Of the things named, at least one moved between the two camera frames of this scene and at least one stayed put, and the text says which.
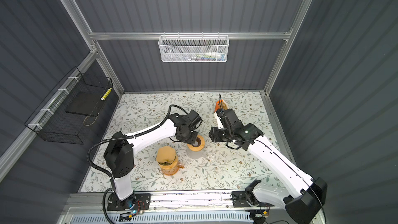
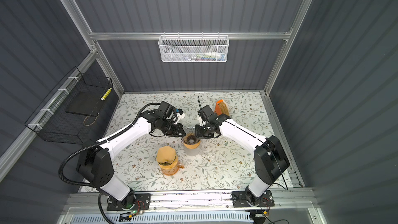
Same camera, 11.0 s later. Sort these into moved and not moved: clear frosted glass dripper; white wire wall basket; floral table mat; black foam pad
Moved: clear frosted glass dripper
Not moved: black foam pad; floral table mat; white wire wall basket
